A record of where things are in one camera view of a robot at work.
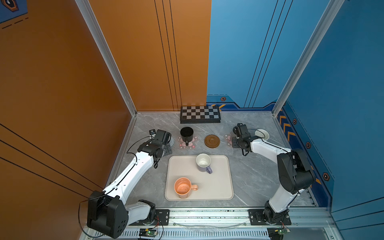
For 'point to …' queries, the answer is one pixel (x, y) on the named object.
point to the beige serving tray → (217, 186)
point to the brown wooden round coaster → (212, 141)
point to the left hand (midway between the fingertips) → (160, 148)
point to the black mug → (186, 133)
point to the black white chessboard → (200, 114)
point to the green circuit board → (146, 232)
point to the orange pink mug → (183, 187)
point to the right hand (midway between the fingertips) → (236, 140)
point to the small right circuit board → (282, 231)
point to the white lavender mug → (203, 162)
